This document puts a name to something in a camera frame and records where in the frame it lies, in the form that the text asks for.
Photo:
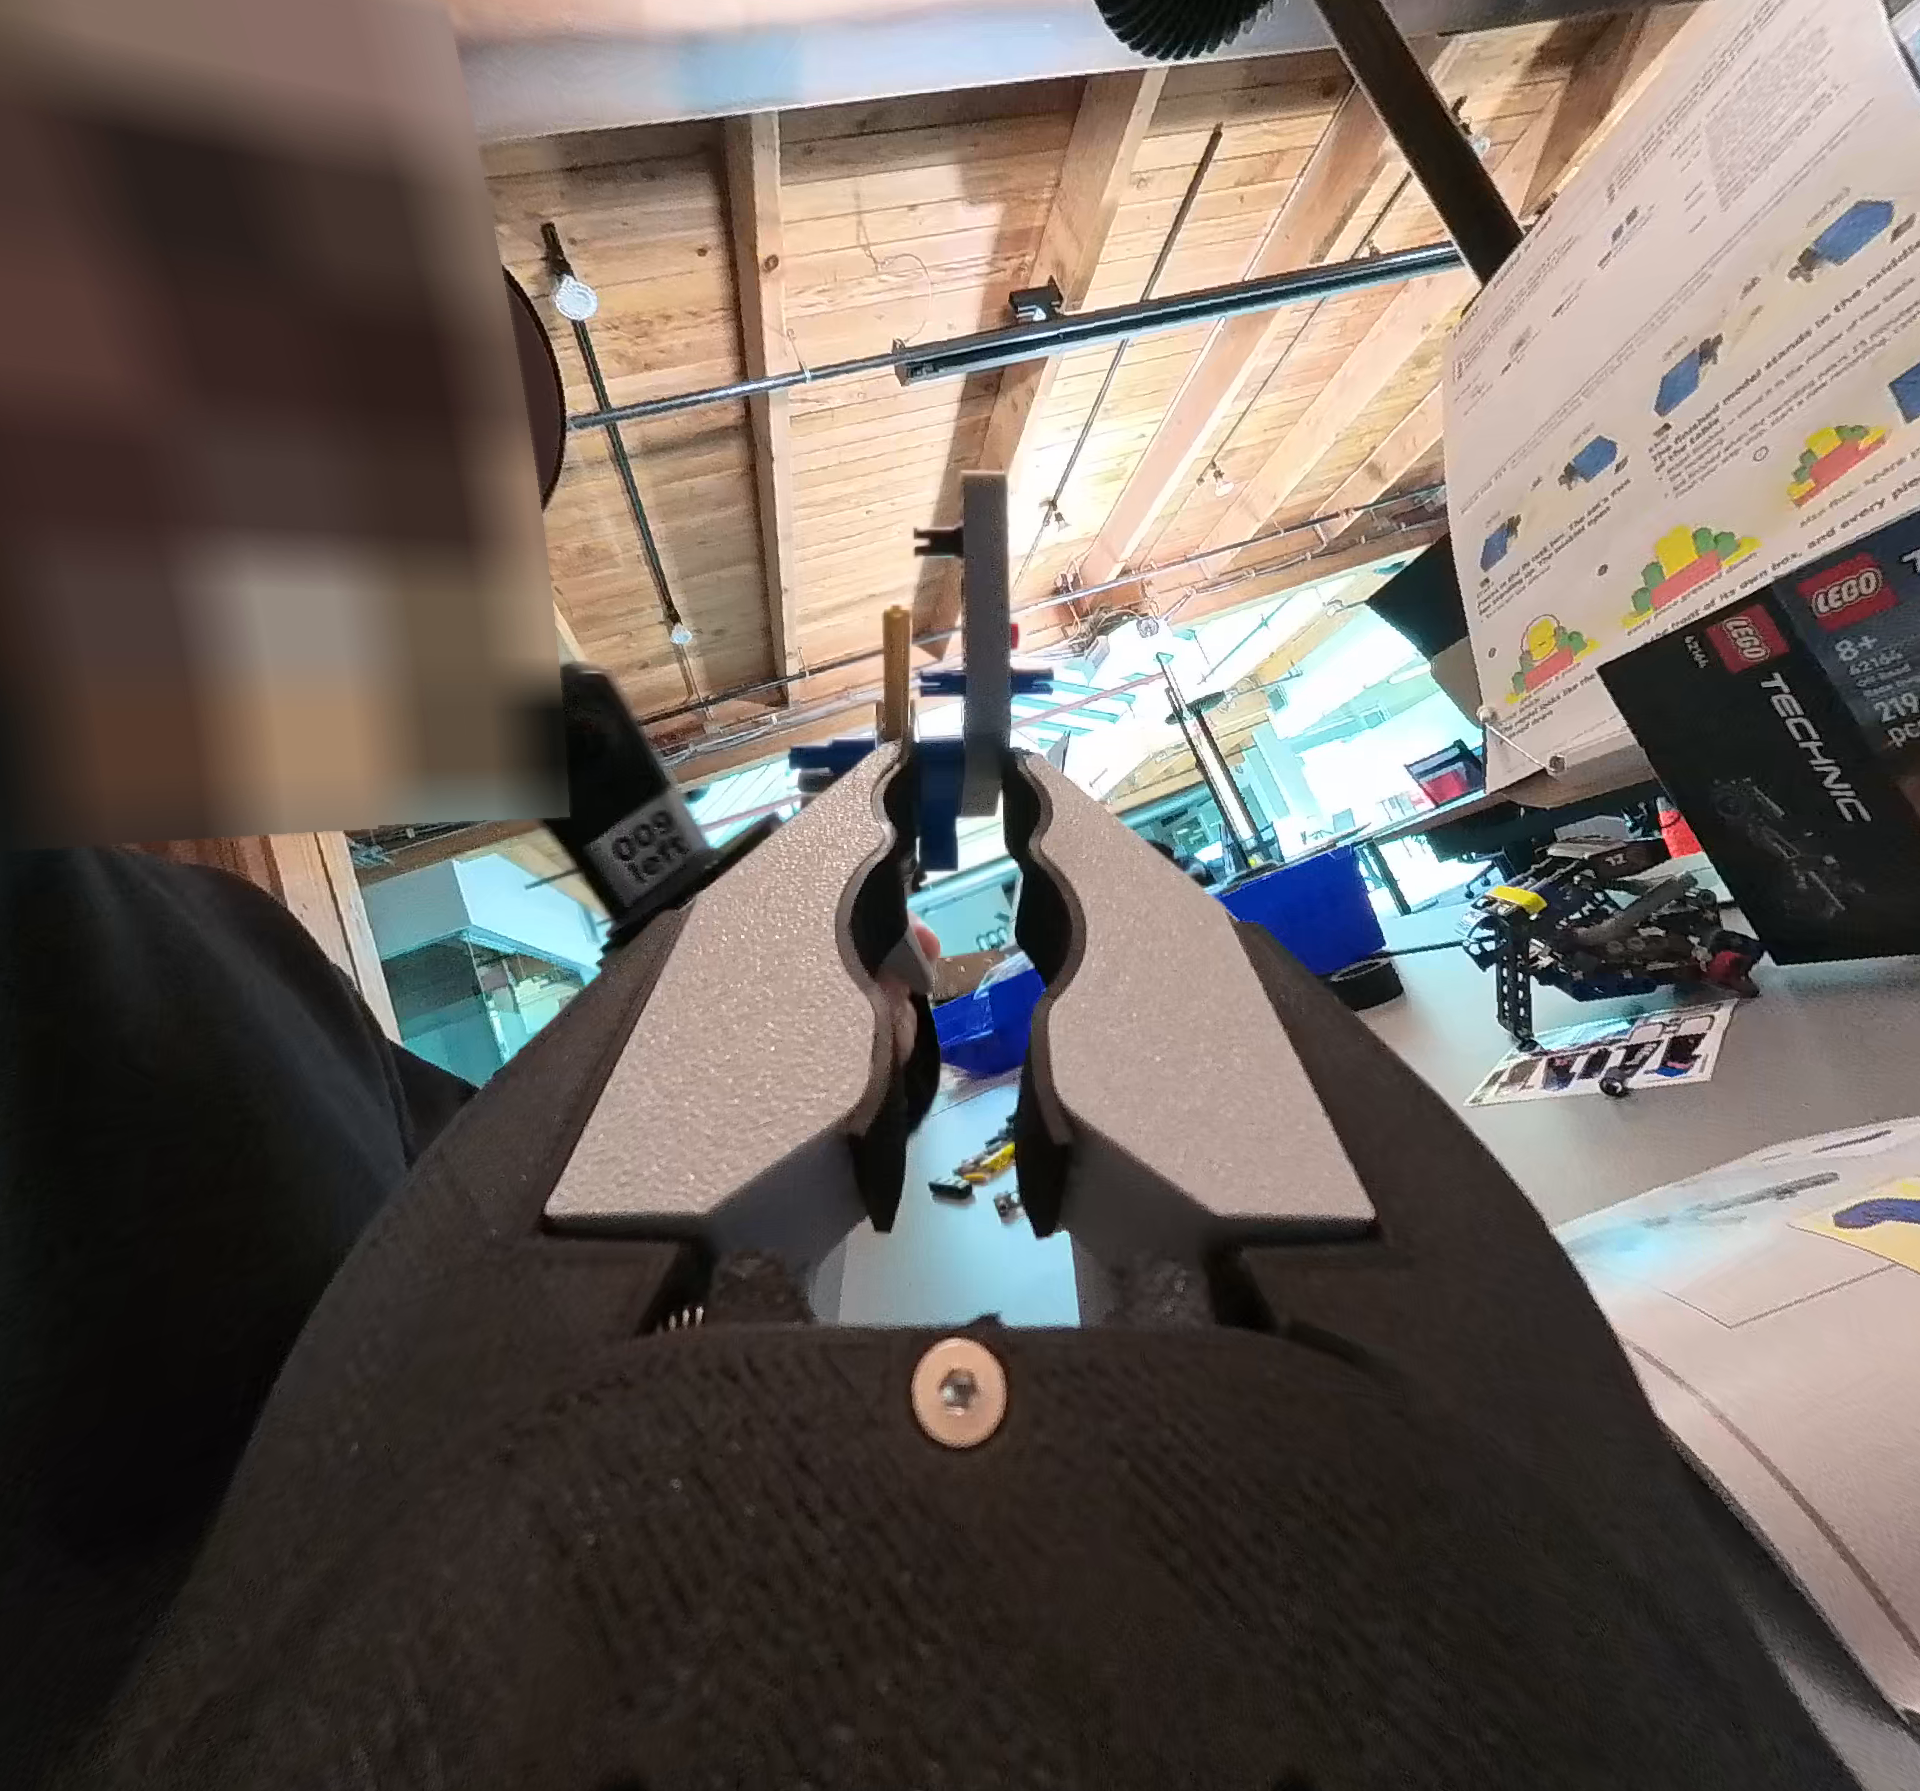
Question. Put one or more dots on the black lego box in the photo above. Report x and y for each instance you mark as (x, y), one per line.
(1769, 773)

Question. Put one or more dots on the lego instruction booklet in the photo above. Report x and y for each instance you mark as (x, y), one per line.
(1769, 1370)

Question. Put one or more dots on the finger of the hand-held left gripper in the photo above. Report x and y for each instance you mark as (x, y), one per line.
(910, 965)

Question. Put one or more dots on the person's black sweater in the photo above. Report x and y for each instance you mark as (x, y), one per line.
(180, 1146)

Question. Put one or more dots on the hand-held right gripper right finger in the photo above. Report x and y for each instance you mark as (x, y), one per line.
(1200, 1057)

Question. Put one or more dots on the partly built lego car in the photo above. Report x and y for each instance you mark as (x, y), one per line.
(1606, 922)

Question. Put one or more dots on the hanging illustrated paper poster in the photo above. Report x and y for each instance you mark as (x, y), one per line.
(1650, 320)

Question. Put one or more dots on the pile of lego pieces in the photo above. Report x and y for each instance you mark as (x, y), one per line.
(976, 1177)

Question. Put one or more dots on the black rubber lego tire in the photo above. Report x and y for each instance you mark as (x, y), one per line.
(1366, 985)

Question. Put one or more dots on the ceiling track rail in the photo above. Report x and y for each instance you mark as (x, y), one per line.
(1200, 307)

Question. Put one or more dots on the blue plastic bin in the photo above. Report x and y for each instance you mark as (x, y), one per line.
(1307, 906)

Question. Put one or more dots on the grey and blue lego assembly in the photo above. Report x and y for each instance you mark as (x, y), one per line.
(991, 621)

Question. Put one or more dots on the lego sticker sheet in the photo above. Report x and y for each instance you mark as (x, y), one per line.
(1591, 1057)

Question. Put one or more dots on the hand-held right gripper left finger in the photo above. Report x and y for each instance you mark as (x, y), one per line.
(720, 1057)

